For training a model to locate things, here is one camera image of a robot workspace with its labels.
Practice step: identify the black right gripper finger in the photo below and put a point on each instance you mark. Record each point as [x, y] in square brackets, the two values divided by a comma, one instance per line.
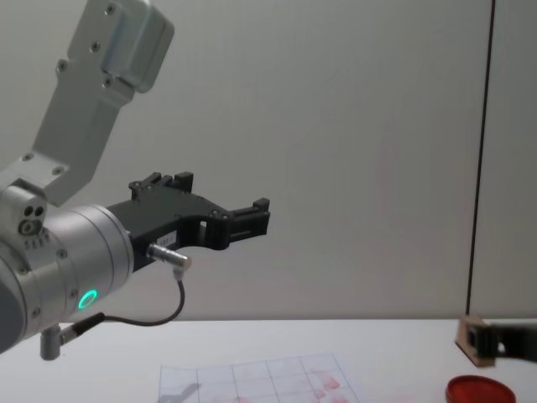
[488, 340]

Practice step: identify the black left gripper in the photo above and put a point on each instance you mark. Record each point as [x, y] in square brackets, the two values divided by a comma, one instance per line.
[159, 218]

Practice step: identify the round red dish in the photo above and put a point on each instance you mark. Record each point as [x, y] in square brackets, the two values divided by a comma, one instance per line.
[478, 388]

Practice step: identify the white grid paper sheet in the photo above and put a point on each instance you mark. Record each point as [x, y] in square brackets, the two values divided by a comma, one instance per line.
[260, 378]

